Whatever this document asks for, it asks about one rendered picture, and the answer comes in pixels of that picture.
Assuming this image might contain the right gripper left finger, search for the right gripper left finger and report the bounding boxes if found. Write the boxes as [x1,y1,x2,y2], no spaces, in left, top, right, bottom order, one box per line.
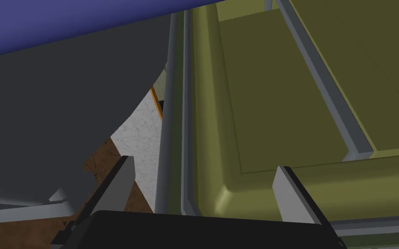
[71,155,136,228]

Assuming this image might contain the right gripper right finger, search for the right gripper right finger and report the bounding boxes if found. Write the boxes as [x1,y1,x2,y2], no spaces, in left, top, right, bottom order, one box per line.
[272,166,334,227]

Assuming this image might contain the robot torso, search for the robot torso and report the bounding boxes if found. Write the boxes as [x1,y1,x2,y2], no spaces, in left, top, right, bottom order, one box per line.
[0,13,172,225]

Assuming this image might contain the olive green cupboard door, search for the olive green cupboard door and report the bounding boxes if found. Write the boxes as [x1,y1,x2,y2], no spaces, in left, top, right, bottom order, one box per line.
[192,5,399,222]

